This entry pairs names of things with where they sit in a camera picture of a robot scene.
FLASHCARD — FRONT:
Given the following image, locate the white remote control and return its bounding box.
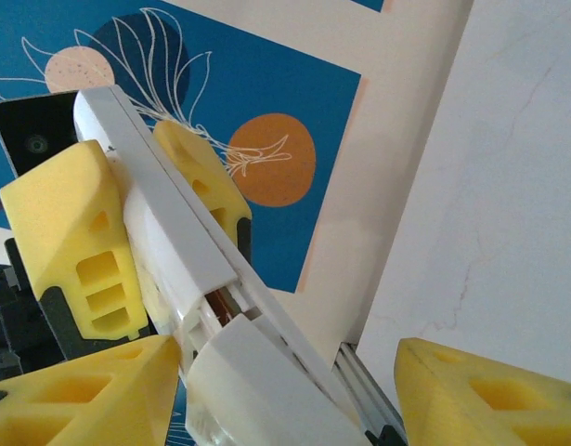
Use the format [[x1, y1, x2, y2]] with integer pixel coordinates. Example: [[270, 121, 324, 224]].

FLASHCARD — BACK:
[[72, 86, 377, 446]]

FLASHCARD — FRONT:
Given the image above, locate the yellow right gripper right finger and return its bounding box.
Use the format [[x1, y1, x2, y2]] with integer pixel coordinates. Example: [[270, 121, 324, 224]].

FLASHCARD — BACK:
[[395, 337, 571, 446]]

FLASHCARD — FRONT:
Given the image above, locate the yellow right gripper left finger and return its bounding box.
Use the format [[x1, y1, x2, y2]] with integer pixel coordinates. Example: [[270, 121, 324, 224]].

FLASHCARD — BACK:
[[0, 334, 182, 446]]

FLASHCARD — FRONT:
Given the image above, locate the aluminium side frame rail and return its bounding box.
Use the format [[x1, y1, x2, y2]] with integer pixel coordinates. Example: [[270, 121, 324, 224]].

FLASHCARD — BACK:
[[333, 342, 409, 446]]

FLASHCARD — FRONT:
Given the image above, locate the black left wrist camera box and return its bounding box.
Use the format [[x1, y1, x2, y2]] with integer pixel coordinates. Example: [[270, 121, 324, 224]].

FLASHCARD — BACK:
[[0, 91, 80, 180]]

